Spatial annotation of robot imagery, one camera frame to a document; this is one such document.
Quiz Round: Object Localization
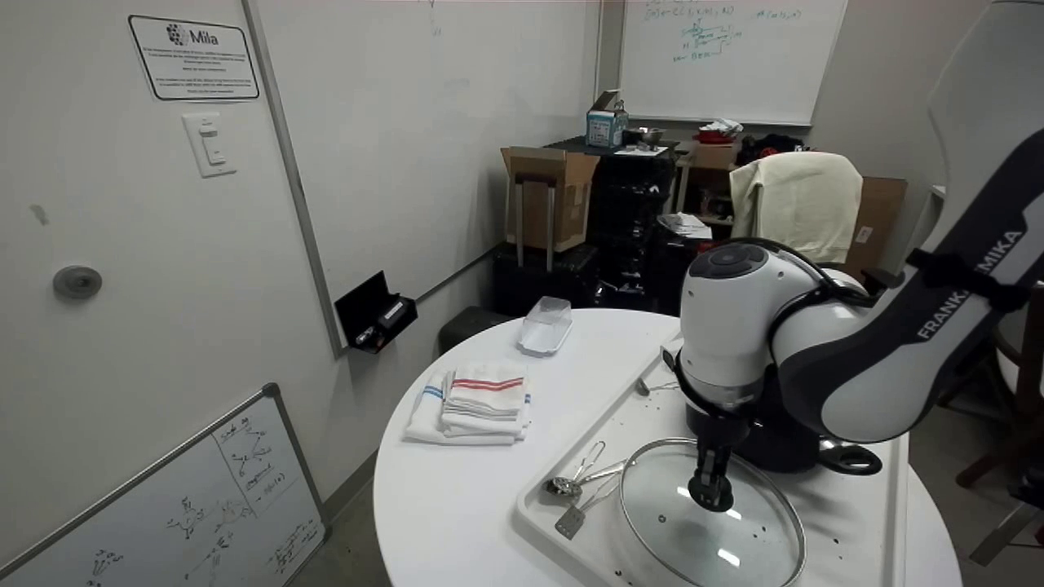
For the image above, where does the chair with cream cover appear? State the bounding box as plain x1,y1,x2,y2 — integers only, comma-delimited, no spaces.
725,148,866,272

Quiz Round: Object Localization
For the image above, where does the round grey wall stopper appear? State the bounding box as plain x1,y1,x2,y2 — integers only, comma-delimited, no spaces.
50,260,108,305

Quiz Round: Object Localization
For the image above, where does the white towel with red stripes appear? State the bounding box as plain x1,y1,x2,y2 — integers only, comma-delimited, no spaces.
437,364,534,445

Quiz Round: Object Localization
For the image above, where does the small box with red item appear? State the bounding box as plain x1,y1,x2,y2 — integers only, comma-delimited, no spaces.
680,121,749,172

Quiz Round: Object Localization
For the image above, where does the blue tissue box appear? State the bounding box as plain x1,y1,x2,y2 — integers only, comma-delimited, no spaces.
580,87,634,152

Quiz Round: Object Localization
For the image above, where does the glass lid with black knob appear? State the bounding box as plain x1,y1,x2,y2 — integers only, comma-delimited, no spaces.
614,438,808,587

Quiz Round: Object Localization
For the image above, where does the black low case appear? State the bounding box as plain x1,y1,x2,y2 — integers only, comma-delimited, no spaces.
488,237,604,318

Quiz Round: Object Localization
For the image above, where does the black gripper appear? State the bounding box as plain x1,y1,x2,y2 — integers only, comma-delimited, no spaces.
679,372,763,514

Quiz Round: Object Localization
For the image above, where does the metal spoon with wire handle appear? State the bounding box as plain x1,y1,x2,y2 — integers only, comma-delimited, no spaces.
542,438,630,505

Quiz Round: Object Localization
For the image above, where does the white wall sign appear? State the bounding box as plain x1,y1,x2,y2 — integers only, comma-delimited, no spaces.
124,11,263,109

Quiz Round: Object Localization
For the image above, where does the white towel with blue stripes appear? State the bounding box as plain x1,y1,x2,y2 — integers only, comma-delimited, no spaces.
400,382,527,450

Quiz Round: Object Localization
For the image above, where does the small whiteboard with drawings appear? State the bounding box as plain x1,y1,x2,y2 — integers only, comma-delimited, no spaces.
0,382,330,587

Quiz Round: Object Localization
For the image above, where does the small metal spatula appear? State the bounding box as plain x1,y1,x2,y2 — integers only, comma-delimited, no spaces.
552,465,630,541

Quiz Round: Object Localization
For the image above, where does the clear plastic container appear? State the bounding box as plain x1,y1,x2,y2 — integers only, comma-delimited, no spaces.
516,295,577,359

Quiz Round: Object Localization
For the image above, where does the whiteboard with green writing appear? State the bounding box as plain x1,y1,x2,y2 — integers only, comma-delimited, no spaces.
617,0,851,130

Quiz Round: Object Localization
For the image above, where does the white light switch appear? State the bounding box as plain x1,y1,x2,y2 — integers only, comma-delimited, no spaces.
179,110,241,184

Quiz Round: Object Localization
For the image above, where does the open cardboard box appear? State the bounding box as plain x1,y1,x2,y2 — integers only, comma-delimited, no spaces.
494,145,604,259

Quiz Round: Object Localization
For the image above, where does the black pot with handle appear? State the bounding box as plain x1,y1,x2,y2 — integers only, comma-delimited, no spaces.
747,407,883,480

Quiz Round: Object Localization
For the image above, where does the white plastic tray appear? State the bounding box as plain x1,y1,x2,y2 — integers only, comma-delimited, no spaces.
509,341,912,587

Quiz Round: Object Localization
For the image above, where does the black eraser tray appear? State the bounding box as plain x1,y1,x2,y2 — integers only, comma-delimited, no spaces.
331,267,419,355

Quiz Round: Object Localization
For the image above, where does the black bulky floor object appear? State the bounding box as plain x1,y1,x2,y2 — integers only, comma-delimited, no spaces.
435,303,509,359

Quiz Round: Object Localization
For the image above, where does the large wall whiteboard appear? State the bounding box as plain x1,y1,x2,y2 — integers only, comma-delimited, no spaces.
237,0,607,359

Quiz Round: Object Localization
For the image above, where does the flat brown cardboard box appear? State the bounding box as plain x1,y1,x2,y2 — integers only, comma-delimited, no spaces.
843,172,912,285

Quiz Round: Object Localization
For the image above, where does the black shelf unit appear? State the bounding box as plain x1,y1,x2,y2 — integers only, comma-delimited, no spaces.
582,145,684,311

